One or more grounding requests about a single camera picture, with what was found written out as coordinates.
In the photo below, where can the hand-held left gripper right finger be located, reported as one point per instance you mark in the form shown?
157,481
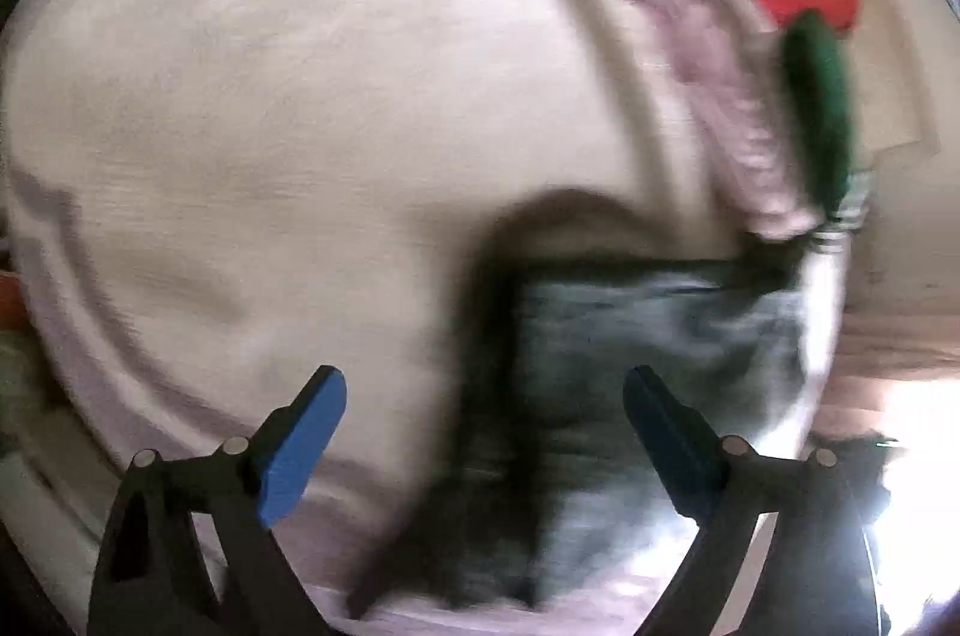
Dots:
675,448

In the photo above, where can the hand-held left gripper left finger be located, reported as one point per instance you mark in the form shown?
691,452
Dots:
304,448

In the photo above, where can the black leather jacket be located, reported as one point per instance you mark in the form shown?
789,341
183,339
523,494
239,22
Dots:
585,366

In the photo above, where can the green folded clothes white stripes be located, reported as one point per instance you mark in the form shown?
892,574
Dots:
817,111

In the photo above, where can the white sheet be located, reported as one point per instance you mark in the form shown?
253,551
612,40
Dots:
300,118

